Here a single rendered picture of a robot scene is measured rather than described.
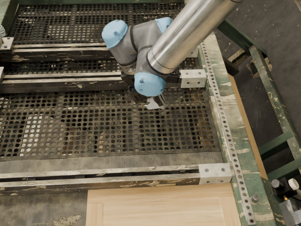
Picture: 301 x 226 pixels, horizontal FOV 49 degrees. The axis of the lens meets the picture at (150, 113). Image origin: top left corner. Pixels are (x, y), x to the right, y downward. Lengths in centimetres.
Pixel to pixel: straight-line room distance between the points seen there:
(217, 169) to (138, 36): 67
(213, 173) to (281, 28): 184
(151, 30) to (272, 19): 227
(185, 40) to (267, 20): 243
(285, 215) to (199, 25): 93
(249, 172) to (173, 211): 35
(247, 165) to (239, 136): 15
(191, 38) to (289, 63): 205
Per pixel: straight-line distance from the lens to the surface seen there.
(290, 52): 273
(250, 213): 130
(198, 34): 67
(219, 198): 133
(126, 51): 90
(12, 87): 174
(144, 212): 128
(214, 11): 63
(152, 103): 108
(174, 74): 101
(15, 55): 192
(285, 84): 260
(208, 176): 131
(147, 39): 84
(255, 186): 136
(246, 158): 142
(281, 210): 141
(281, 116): 226
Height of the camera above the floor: 193
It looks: 32 degrees down
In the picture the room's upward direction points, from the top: 63 degrees counter-clockwise
